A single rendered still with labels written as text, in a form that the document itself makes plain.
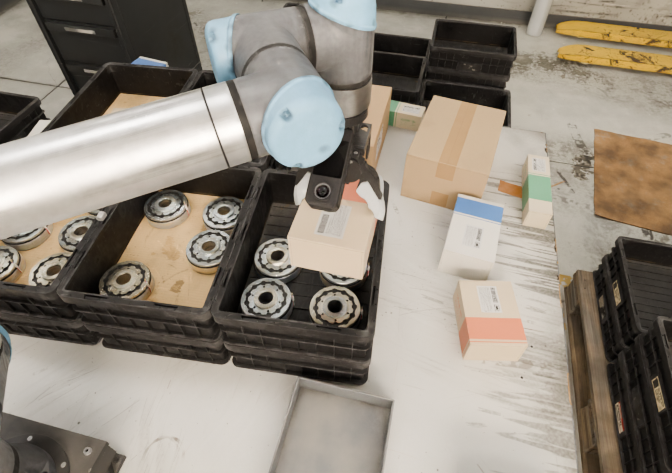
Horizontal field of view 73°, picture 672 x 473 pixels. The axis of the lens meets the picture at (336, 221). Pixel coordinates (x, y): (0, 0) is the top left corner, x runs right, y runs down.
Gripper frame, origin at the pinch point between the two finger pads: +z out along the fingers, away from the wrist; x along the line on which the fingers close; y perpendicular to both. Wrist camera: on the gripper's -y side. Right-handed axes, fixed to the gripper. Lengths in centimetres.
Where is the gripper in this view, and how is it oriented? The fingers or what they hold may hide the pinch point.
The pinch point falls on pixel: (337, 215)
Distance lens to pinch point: 74.3
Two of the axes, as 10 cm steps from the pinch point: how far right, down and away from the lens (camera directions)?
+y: 2.4, -7.3, 6.4
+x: -9.7, -1.8, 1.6
